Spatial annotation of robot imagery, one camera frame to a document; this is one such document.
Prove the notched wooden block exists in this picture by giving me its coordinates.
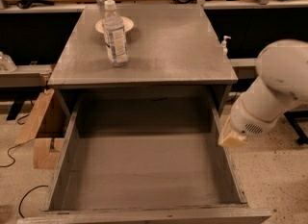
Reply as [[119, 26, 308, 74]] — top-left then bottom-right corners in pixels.
[[33, 137, 64, 169]]

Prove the black stand leg right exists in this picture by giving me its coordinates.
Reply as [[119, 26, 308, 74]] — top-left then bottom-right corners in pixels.
[[284, 111, 308, 145]]

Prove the clear plastic water bottle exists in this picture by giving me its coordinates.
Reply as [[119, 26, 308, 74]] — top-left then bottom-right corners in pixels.
[[103, 0, 128, 66]]

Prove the thin black cable left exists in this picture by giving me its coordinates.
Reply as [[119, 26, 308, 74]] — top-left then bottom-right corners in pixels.
[[0, 113, 33, 169]]

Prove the wooden plank leaning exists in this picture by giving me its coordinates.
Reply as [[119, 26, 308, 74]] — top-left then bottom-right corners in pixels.
[[15, 89, 54, 145]]

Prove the black cable on floor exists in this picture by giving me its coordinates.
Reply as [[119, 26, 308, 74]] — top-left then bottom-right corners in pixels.
[[18, 185, 49, 219]]

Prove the grey top drawer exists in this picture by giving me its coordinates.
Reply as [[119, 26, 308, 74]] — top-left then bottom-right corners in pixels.
[[18, 87, 271, 224]]

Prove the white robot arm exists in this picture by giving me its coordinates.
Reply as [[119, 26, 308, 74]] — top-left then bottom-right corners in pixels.
[[218, 39, 308, 147]]

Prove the small white plate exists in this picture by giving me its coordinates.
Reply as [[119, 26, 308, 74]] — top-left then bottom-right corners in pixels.
[[95, 16, 134, 33]]

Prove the white pump dispenser bottle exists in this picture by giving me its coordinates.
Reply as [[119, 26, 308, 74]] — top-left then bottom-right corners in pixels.
[[221, 36, 231, 56]]

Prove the grey wooden drawer cabinet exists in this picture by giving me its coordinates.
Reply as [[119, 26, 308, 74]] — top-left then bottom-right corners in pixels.
[[47, 3, 238, 139]]

